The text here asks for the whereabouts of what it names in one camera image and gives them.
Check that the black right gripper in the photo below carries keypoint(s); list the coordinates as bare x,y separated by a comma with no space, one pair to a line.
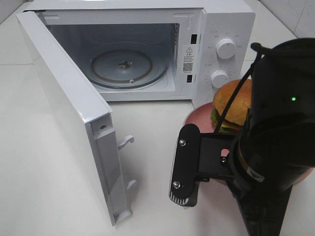
200,157

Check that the burger with lettuce and cheese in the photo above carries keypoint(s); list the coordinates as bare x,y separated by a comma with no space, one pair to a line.
238,111

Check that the white microwave door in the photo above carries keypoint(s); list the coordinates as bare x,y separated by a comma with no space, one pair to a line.
81,112

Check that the pink plate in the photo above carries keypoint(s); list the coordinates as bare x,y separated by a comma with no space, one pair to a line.
201,117

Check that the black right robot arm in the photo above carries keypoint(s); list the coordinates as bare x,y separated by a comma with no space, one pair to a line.
275,147

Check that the lower white microwave knob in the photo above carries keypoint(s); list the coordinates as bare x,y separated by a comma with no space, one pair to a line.
219,78

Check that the white microwave knob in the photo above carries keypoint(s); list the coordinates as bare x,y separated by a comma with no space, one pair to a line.
226,47
219,78

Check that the glass microwave turntable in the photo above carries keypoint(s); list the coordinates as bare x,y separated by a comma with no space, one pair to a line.
125,65

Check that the white microwave oven body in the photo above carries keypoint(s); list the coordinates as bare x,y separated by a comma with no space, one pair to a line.
186,30

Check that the upper white microwave knob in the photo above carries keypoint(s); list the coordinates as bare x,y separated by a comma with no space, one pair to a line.
226,47

